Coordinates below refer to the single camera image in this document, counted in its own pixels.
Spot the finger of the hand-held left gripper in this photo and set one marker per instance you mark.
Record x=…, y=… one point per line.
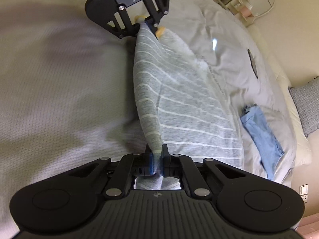
x=153, y=12
x=127, y=22

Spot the white bed duvet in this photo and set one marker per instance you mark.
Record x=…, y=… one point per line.
x=49, y=92

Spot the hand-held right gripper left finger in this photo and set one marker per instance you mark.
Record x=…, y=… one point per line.
x=149, y=161

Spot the grey white-striped shirt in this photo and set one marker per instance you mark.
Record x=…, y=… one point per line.
x=179, y=104

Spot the cream quilted bed sheet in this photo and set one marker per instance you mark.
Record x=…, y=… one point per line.
x=299, y=149

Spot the grey pillow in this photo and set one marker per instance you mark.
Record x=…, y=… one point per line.
x=306, y=104

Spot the white wall socket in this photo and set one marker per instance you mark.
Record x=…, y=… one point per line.
x=304, y=198
x=303, y=189

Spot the pink cup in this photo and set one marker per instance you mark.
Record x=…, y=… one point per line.
x=245, y=11

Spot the light blue folded garment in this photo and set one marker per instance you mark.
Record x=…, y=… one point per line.
x=261, y=134

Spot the white dressing table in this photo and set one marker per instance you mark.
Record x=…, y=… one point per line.
x=239, y=1

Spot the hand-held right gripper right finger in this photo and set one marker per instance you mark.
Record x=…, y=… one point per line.
x=165, y=161

